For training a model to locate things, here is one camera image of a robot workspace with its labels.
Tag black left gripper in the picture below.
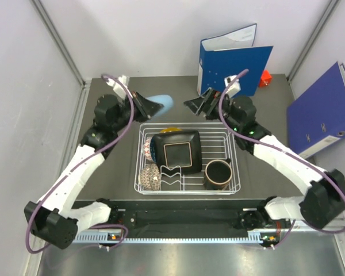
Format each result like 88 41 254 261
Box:
111 90 163 132

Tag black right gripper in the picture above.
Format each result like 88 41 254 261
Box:
184 89 241 133

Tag light blue cup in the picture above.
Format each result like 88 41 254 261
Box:
147 94 174 118

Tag yellow plate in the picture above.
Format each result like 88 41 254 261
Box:
160 127 181 133

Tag red white patterned bowl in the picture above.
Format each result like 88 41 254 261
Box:
142 137 153 162

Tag black square plate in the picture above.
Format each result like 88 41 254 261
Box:
153 130 202 175

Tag white wire dish rack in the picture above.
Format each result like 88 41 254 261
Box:
134 122 241 196

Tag brown floral patterned bowl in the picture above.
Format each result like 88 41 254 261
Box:
139 164 152 190

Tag blue patterned bowl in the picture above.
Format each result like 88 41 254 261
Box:
149 137 156 163

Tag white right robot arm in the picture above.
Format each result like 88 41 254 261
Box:
184 70 345 232

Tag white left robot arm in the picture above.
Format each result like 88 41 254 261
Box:
24 74 174 254

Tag blue standing binder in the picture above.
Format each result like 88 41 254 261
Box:
197 24 273 97

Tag dark brown mug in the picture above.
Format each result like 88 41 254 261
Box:
203 159 233 190

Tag small orange object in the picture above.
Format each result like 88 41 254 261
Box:
258 70 273 88

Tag purple leaning binder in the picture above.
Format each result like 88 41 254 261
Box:
287 62 345 159

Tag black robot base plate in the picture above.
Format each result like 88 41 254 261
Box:
86 198 294 231

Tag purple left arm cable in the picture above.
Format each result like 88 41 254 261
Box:
25 74 135 254

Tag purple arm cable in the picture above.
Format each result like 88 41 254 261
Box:
25 74 135 254
217 68 345 251

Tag slotted cable duct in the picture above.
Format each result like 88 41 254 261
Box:
71 231 278 245

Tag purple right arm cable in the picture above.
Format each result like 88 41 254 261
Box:
217 68 345 251

